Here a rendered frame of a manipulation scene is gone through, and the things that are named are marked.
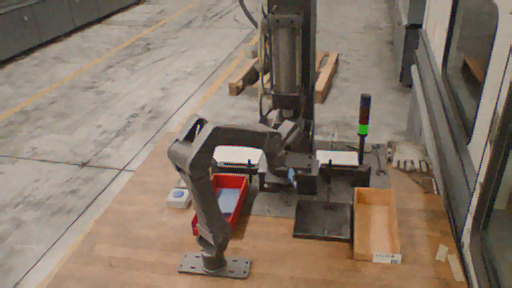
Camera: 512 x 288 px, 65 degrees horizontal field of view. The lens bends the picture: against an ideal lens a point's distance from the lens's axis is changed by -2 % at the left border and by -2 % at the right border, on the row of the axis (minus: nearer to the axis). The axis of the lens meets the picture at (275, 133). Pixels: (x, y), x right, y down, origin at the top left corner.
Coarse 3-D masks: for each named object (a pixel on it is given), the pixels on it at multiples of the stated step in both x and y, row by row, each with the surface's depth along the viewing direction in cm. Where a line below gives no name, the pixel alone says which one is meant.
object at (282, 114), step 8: (304, 96) 144; (304, 104) 143; (280, 112) 134; (288, 112) 130; (296, 112) 133; (264, 120) 138; (272, 120) 138; (280, 120) 129; (296, 120) 129; (304, 120) 134; (312, 120) 137; (272, 128) 132; (304, 128) 132; (312, 128) 138; (304, 136) 129
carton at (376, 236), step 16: (368, 192) 133; (384, 192) 132; (368, 208) 133; (384, 208) 133; (368, 224) 127; (384, 224) 126; (368, 240) 121; (384, 240) 120; (368, 256) 113; (384, 256) 113; (400, 256) 112
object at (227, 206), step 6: (222, 192) 142; (228, 192) 142; (234, 192) 142; (222, 198) 139; (234, 198) 139; (222, 204) 136; (228, 204) 136; (234, 204) 136; (222, 210) 134; (228, 210) 134
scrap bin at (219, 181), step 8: (216, 176) 143; (224, 176) 143; (232, 176) 142; (240, 176) 142; (216, 184) 145; (224, 184) 145; (232, 184) 144; (240, 184) 144; (216, 192) 143; (240, 192) 134; (240, 200) 133; (240, 208) 134; (232, 216) 124; (192, 224) 123; (232, 224) 124
